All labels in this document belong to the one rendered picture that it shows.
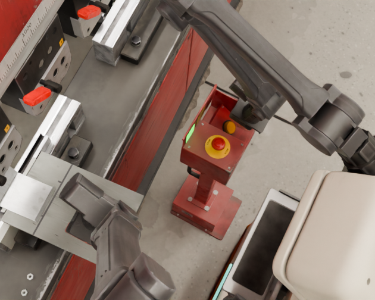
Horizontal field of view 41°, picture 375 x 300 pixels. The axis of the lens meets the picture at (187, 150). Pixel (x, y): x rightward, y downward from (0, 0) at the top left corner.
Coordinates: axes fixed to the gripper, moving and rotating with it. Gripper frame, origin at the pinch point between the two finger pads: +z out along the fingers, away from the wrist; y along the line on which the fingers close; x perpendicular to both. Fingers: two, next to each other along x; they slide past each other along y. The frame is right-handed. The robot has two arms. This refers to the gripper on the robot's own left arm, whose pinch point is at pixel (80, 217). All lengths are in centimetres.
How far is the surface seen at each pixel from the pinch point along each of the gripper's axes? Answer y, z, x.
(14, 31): -15.7, -26.6, -31.5
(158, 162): -53, 88, 44
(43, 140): -13.3, 11.4, -13.5
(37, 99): -10.8, -18.9, -22.3
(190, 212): -36, 71, 60
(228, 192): -50, 65, 69
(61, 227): 3.0, 4.9, -1.5
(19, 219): 5.2, 9.4, -9.4
